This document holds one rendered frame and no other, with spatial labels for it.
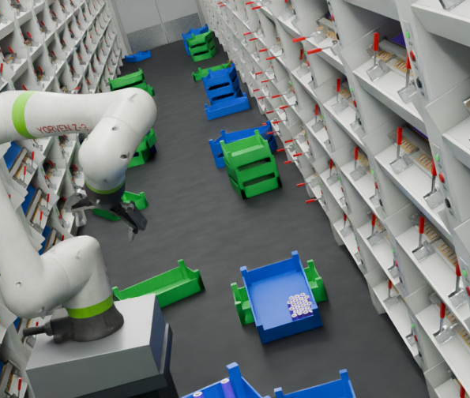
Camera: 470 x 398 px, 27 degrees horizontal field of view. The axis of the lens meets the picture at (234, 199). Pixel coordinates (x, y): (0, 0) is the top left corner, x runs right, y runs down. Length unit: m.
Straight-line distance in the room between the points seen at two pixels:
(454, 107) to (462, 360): 0.75
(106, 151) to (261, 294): 1.34
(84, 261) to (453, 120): 1.23
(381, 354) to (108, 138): 1.15
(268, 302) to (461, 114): 1.85
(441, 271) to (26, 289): 0.98
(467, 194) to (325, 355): 1.48
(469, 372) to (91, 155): 0.90
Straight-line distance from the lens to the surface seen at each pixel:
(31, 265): 2.42
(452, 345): 2.19
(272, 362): 3.02
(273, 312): 3.24
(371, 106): 2.22
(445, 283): 2.00
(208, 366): 3.13
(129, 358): 2.48
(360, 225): 3.03
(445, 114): 1.52
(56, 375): 2.52
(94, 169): 2.11
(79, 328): 2.58
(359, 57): 2.20
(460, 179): 1.56
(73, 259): 2.48
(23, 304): 2.42
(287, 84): 4.32
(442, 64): 1.51
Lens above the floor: 1.29
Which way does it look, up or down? 16 degrees down
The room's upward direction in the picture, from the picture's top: 17 degrees counter-clockwise
